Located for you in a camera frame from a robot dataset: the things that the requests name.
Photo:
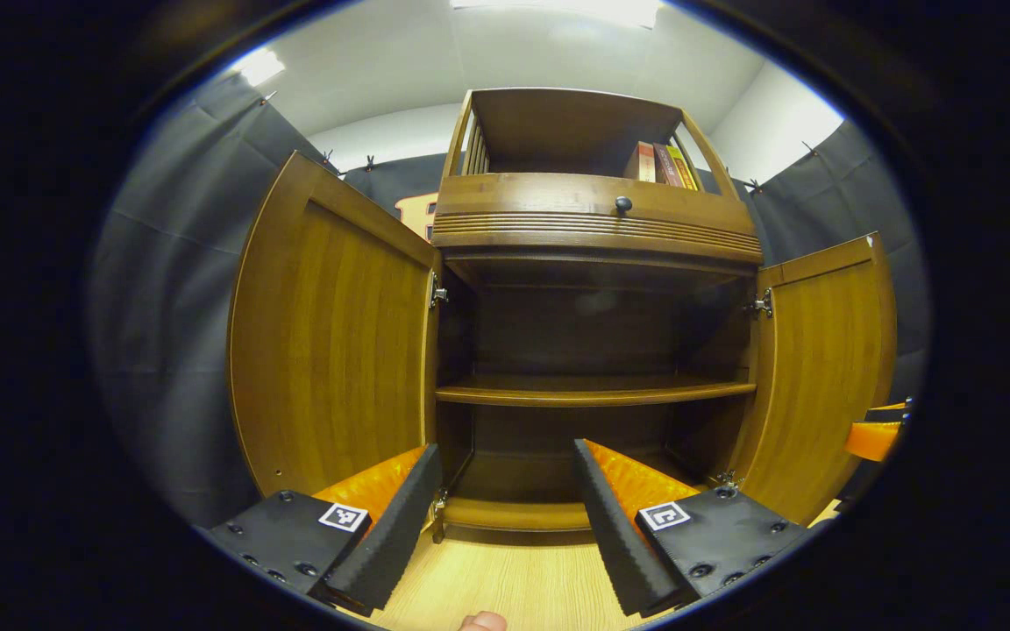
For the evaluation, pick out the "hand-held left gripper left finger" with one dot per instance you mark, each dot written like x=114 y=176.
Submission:
x=391 y=543

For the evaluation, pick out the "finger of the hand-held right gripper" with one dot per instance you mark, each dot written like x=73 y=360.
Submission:
x=873 y=441
x=889 y=412

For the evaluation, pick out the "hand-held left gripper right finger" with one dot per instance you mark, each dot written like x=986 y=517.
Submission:
x=615 y=543

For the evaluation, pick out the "wooden shoe cabinet door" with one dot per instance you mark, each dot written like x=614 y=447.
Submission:
x=330 y=350
x=821 y=377

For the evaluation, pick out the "wooden inner shelf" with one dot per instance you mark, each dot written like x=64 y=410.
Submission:
x=593 y=393

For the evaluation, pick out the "black backdrop cloth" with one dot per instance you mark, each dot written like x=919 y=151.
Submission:
x=172 y=350

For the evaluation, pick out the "yellow book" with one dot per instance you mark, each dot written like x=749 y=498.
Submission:
x=685 y=169

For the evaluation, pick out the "maroon book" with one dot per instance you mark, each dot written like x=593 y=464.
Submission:
x=668 y=166

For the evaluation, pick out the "black drawer knob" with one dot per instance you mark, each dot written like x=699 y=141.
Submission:
x=623 y=204

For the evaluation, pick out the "red and white book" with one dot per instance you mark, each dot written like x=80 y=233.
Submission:
x=641 y=163

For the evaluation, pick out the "wooden drawer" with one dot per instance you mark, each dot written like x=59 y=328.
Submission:
x=514 y=202

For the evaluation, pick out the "small ceiling light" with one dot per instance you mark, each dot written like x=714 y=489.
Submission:
x=258 y=67

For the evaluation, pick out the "large ceiling light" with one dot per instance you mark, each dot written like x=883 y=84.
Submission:
x=558 y=9

